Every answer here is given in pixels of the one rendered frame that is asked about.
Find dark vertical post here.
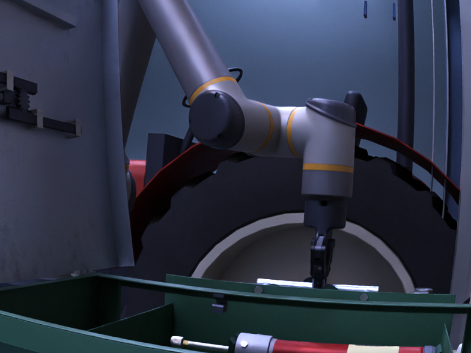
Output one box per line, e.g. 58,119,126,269
395,0,416,173

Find red grease gun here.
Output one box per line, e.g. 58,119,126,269
169,331,443,353

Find silver drawer handle bar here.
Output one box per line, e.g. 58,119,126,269
256,277,380,293

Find green service cabinet body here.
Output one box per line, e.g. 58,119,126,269
0,271,471,353

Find grey cabinet hatch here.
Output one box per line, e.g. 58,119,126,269
0,0,135,284

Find black espagnolette gear and rods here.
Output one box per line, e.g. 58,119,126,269
0,70,82,139

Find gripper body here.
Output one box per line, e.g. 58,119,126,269
303,196,349,240

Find blue vertical post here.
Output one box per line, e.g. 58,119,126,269
447,0,463,231

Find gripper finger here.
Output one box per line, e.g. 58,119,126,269
309,233,327,289
326,236,336,283

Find green drawer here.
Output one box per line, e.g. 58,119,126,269
88,273,458,353

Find small black latch keeper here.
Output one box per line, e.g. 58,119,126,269
211,293,228,313

